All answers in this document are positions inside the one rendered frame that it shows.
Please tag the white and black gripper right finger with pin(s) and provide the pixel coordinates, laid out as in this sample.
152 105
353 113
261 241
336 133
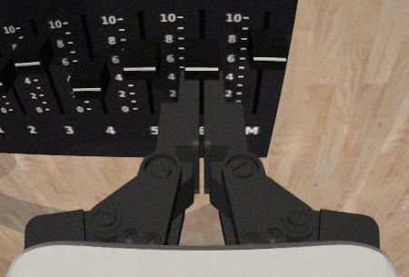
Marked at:
261 210

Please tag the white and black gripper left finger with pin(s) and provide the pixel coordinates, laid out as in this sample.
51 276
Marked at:
142 210

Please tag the black lighting desk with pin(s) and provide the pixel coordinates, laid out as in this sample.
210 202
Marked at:
84 44

